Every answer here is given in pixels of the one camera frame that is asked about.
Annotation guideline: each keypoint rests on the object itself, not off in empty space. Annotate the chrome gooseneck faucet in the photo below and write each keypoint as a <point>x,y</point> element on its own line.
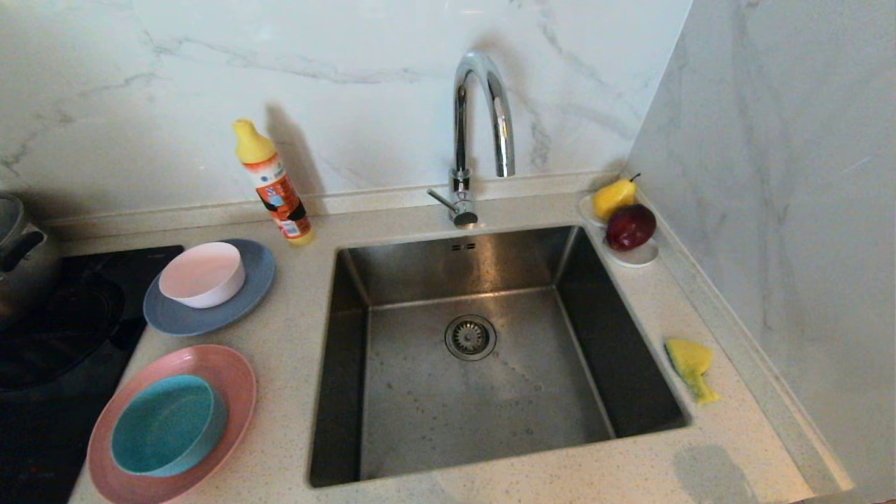
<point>460,126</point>

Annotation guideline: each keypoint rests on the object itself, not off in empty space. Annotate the pink plate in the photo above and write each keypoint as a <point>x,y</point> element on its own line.
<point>232,378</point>

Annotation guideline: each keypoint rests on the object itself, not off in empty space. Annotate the pale pink bowl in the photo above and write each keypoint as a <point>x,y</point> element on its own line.
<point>199,273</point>

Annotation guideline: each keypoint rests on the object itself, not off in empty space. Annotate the orange dish soap bottle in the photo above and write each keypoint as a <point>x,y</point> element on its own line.
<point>280,196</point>

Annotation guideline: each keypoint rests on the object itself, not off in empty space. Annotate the blue grey plate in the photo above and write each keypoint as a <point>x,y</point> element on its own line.
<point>210,320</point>

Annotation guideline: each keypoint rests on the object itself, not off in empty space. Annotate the round metal drain strainer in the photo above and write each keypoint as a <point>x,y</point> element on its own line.
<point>470,337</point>

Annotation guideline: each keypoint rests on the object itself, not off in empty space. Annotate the small white dish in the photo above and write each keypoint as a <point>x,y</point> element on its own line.
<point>637,258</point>

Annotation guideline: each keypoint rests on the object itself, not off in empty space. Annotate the yellow pear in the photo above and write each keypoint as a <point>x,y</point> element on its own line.
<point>612,198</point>

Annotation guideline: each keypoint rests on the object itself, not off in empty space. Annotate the black induction cooktop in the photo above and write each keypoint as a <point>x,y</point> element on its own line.
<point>42,420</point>

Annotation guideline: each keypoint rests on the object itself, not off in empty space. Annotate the dark red apple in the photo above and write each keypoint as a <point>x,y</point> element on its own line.
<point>630,227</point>

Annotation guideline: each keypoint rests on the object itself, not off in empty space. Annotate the yellow green sponge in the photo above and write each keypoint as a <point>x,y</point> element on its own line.
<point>689,357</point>

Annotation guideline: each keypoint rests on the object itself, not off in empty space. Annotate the stainless steel sink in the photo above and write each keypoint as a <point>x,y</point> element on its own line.
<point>490,420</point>

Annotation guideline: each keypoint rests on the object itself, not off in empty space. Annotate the teal bowl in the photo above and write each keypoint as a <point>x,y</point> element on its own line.
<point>164,427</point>

